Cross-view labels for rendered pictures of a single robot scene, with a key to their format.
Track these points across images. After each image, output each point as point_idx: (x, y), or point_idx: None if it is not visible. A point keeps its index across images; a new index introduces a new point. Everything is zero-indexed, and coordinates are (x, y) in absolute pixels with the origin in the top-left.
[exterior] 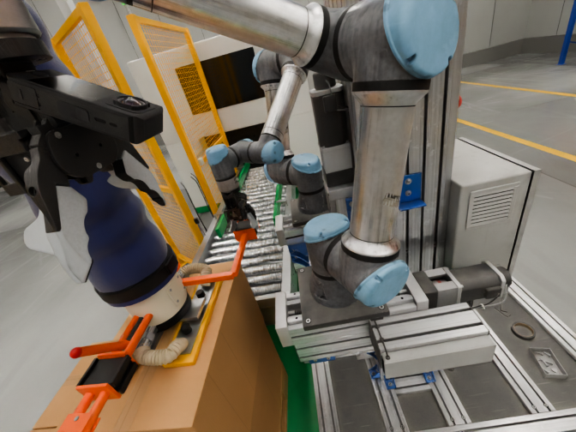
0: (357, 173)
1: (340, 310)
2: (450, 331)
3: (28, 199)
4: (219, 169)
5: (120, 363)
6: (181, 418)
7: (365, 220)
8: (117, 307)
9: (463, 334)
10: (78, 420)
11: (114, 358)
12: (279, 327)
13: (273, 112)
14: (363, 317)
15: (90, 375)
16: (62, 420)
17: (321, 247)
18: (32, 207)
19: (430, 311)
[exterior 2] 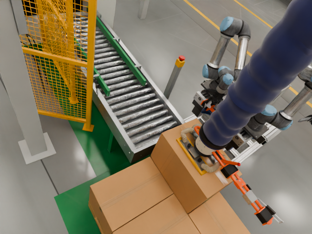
0: (298, 102)
1: (260, 131)
2: (274, 130)
3: (243, 120)
4: (228, 86)
5: (231, 165)
6: (238, 174)
7: (294, 112)
8: (220, 149)
9: (276, 130)
10: (240, 180)
11: (228, 165)
12: (244, 140)
13: (243, 60)
14: (265, 132)
15: (228, 172)
16: (204, 193)
17: (271, 116)
18: (241, 123)
19: (268, 126)
